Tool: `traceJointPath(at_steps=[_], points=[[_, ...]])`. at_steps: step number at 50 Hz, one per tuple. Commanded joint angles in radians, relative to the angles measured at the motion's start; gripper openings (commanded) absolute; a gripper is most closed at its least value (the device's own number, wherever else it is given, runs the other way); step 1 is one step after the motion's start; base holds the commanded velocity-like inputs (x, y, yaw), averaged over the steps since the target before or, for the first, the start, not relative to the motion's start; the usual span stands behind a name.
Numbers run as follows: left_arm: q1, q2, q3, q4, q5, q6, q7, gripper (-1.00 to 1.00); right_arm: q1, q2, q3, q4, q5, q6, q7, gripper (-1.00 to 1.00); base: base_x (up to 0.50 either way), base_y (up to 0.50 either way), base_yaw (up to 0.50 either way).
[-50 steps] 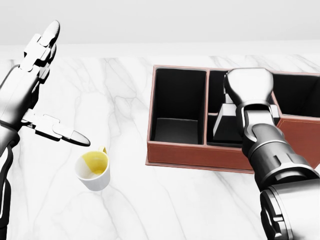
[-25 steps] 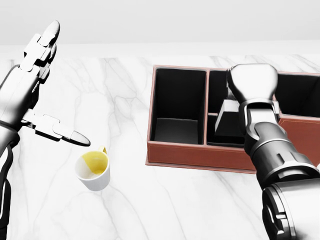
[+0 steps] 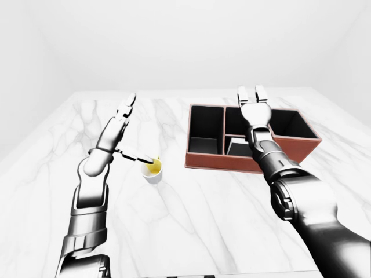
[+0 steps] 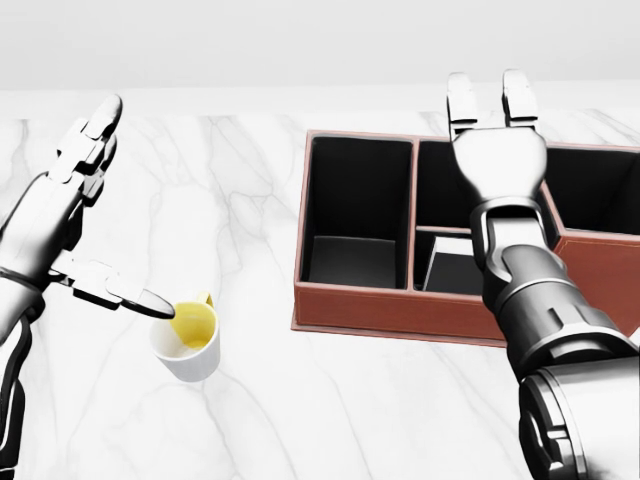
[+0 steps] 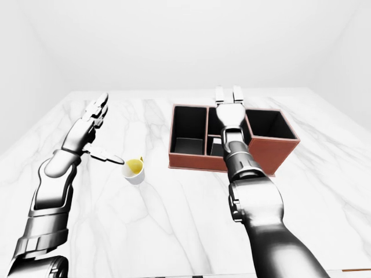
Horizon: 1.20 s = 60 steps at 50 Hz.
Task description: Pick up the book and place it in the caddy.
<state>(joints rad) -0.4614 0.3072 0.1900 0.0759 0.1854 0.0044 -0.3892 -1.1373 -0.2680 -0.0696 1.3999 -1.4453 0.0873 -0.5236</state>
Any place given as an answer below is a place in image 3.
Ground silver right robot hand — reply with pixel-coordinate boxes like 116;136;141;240
237;85;273;128

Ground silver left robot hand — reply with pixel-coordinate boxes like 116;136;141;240
92;92;155;164

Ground red-brown desk caddy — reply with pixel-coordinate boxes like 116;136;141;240
184;104;323;174

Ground white mug with yellow inside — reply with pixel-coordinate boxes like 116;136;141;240
140;156;163;185

